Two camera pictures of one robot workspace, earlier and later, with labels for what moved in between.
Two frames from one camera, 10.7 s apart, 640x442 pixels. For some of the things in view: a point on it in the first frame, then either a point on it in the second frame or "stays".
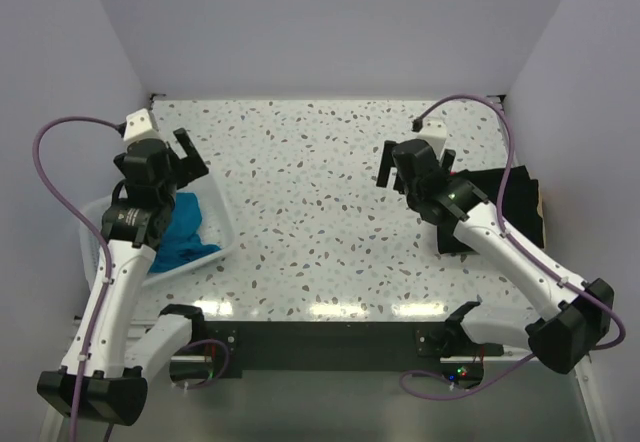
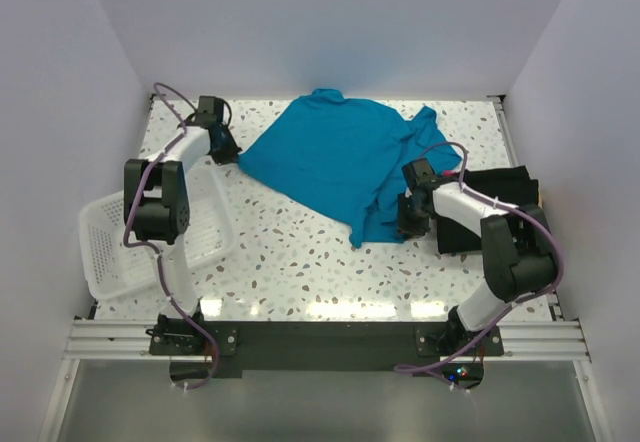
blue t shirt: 182,241 → 343,160
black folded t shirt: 521,208 stays
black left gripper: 191,166 → 231,154
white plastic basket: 216,223 stays
